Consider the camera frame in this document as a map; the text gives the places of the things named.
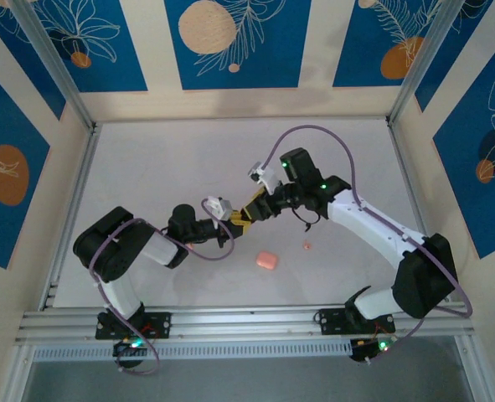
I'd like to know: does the aluminium side rail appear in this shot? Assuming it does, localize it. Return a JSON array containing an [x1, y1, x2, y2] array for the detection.
[[387, 119, 468, 311], [39, 123, 104, 311]]

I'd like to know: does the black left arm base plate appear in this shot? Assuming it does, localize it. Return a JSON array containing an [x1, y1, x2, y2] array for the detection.
[[95, 312, 173, 341]]

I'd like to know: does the aluminium frame post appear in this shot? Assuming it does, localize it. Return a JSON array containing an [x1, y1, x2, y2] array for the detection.
[[8, 0, 100, 133], [387, 0, 495, 129]]

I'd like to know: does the aluminium frame leg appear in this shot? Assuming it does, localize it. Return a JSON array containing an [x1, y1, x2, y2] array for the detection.
[[0, 341, 34, 402], [454, 334, 495, 402]]

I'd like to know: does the black right controller board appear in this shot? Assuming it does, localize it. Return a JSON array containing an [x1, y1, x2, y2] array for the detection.
[[349, 337, 399, 365]]

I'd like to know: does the grey slotted cable duct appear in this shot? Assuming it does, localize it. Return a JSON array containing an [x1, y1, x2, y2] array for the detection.
[[33, 338, 399, 362]]

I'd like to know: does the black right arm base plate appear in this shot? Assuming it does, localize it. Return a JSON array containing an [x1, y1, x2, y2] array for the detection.
[[317, 308, 397, 336]]

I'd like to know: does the aluminium mounting rail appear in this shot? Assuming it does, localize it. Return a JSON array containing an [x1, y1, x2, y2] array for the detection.
[[14, 307, 478, 343]]

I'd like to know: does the pink earbud charging case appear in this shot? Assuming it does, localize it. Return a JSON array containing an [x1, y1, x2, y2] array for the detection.
[[255, 250, 279, 271]]

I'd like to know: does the black left controller board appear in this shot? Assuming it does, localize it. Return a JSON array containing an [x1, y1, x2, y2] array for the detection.
[[112, 338, 147, 369]]

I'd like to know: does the black controller board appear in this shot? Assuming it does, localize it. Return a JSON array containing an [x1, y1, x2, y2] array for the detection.
[[112, 338, 147, 369], [349, 337, 399, 365]]

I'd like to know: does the thin black wire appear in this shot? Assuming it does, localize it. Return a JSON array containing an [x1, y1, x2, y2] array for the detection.
[[292, 207, 320, 233]]

